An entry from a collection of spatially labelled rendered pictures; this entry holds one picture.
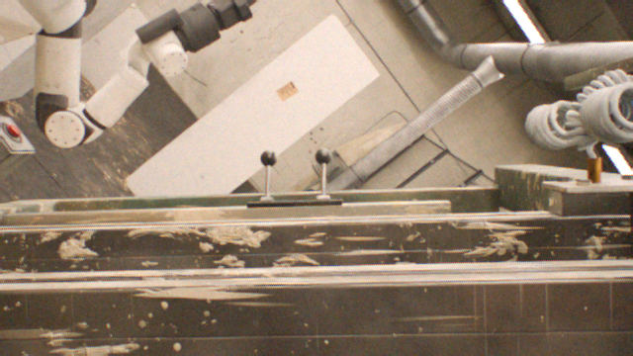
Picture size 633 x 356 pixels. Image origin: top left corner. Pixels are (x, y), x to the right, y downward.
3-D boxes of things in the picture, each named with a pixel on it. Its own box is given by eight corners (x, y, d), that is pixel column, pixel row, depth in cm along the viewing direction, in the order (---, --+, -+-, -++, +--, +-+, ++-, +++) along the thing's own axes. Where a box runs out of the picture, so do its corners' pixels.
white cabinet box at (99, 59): (74, 45, 626) (130, -1, 620) (114, 92, 637) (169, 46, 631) (58, 45, 582) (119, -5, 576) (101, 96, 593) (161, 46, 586)
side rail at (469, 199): (67, 240, 167) (64, 199, 167) (495, 229, 159) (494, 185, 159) (56, 244, 161) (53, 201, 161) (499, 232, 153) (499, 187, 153)
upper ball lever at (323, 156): (315, 209, 136) (316, 153, 142) (332, 208, 135) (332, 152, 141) (314, 201, 132) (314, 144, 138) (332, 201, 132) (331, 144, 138)
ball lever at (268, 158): (259, 210, 136) (261, 155, 142) (277, 210, 136) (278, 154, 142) (256, 203, 133) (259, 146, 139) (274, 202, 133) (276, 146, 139)
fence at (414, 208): (14, 230, 142) (13, 213, 142) (447, 219, 135) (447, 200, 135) (2, 233, 137) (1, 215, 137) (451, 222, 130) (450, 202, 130)
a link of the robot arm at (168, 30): (213, 58, 138) (167, 85, 136) (192, 33, 144) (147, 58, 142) (196, 20, 129) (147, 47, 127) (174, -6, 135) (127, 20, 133)
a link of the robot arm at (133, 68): (188, 52, 137) (145, 97, 139) (170, 31, 142) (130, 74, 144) (168, 37, 132) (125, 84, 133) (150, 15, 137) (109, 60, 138)
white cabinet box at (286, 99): (139, 166, 550) (327, 16, 532) (184, 218, 561) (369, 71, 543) (123, 181, 491) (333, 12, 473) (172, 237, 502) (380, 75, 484)
